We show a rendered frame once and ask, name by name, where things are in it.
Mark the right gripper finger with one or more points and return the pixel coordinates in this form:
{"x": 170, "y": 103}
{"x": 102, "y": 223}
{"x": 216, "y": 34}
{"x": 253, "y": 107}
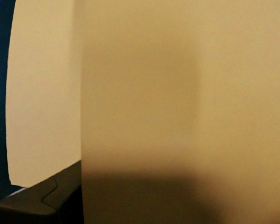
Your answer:
{"x": 55, "y": 200}

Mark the brown cardboard carton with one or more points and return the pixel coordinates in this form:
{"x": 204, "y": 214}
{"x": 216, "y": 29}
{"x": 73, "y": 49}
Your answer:
{"x": 43, "y": 89}
{"x": 180, "y": 112}

